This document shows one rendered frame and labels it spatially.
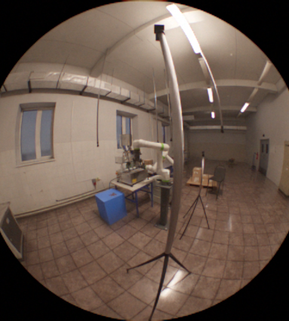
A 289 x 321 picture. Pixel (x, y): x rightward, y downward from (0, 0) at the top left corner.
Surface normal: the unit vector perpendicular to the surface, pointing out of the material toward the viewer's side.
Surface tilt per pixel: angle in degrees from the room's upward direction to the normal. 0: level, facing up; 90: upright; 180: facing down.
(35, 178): 90
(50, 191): 90
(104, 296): 0
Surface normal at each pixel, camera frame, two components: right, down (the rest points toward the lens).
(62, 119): 0.78, 0.07
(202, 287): -0.04, -0.99
